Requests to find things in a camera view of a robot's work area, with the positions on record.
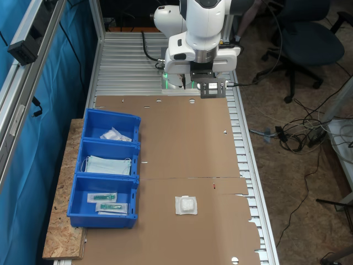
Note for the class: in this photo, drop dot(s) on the aluminium horizontal frame beam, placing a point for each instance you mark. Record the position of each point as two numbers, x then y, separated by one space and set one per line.
16 91

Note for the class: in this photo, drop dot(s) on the black stand leg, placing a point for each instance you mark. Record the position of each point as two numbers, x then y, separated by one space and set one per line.
333 203

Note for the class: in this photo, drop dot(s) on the light blue surgical mask stack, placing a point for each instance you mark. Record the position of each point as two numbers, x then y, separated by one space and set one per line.
107 167

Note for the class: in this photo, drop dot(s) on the dark office chair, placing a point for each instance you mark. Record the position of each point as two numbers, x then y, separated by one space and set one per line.
303 41

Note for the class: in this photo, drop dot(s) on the white gauze packet clear film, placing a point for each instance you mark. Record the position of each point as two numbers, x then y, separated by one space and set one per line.
186 205

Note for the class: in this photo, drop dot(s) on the black floor power strip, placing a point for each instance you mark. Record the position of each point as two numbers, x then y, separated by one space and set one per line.
317 138

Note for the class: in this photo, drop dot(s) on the green syringe packet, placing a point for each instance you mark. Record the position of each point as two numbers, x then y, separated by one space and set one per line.
102 197
111 207

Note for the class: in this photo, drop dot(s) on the blue plastic bin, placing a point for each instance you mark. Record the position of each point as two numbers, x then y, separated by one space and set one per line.
102 219
107 150
110 118

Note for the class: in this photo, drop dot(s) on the OSB wood board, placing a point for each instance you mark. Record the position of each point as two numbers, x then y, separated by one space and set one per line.
64 220

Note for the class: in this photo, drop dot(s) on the brown cardboard sheet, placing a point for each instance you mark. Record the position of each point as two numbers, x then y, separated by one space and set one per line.
187 138
165 243

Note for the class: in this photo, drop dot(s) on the white shelf unit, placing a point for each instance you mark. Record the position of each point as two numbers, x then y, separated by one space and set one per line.
344 154

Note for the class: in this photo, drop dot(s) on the aluminium frame post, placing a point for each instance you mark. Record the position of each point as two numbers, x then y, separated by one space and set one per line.
98 16

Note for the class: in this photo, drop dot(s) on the black power strip on beam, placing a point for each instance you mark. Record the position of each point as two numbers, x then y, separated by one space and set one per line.
23 52

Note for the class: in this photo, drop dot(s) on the person's leg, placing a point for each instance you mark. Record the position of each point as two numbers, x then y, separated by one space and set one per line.
248 19

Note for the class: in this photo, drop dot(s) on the black power adapter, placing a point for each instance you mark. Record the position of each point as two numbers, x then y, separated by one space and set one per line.
281 134

